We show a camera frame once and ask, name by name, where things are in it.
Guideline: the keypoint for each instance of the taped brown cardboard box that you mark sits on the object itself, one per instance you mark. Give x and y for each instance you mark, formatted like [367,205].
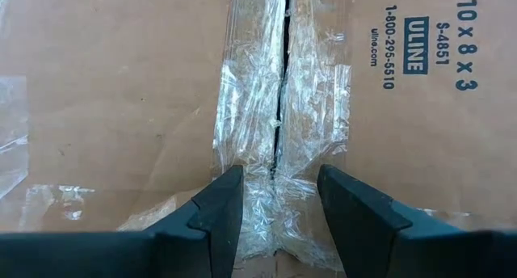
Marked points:
[121,88]

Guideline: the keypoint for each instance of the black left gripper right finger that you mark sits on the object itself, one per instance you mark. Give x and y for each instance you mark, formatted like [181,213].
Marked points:
[424,253]

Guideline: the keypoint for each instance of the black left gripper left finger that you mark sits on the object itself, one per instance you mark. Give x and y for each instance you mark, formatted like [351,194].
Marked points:
[121,255]

